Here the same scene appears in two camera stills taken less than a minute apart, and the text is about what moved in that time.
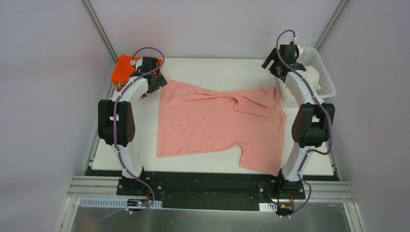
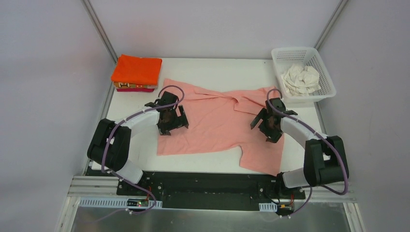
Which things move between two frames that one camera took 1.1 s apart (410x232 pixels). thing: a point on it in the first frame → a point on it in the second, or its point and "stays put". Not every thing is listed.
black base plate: [237, 191] stays put
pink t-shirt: [191, 120] stays put
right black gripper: [271, 65] → [267, 126]
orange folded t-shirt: [124, 68] stays put
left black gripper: [158, 82] → [172, 123]
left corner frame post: [98, 28] stays put
